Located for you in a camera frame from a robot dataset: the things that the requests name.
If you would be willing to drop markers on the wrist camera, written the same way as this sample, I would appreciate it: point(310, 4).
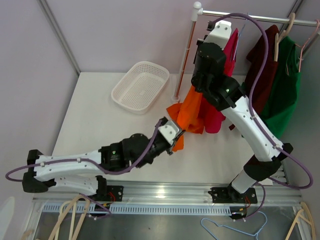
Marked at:
point(170, 130)
point(219, 33)

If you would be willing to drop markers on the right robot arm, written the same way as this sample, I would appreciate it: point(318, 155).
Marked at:
point(227, 96)

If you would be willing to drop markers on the beige wooden hanger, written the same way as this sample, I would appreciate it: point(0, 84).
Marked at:
point(280, 36)

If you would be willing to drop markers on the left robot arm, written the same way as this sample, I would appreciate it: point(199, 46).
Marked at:
point(82, 173)

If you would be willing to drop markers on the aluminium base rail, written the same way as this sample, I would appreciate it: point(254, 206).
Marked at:
point(162, 193)

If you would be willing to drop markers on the black mount plate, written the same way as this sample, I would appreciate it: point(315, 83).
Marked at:
point(110, 193)
point(227, 195)

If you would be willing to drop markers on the orange t shirt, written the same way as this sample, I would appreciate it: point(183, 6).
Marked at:
point(186, 114)

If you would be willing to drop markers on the beige hanger lower right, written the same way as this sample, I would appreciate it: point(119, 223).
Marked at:
point(305, 223)

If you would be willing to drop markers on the pink t shirt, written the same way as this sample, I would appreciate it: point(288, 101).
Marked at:
point(212, 118)

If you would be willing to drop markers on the maroon t shirt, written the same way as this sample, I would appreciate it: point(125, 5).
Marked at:
point(262, 70)

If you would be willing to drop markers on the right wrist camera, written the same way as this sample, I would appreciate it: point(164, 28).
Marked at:
point(219, 33)

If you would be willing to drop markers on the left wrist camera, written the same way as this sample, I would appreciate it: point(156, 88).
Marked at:
point(170, 130)

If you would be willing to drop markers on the white slotted cable duct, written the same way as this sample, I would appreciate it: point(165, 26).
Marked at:
point(203, 210)

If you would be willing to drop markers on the left black mount plate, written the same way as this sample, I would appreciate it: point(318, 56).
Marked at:
point(110, 193)

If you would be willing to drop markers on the right black mount plate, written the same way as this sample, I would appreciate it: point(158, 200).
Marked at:
point(227, 195)

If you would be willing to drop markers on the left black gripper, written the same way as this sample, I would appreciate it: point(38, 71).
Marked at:
point(170, 147)

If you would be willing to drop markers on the green t shirt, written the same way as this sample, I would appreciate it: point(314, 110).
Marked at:
point(284, 93)

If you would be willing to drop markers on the white perforated plastic basket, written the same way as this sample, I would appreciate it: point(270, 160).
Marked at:
point(140, 86)

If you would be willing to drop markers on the beige hangers lower left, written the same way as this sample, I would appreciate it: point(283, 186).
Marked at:
point(68, 207)

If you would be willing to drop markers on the blue wire hanger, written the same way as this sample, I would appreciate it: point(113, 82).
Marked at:
point(243, 27)

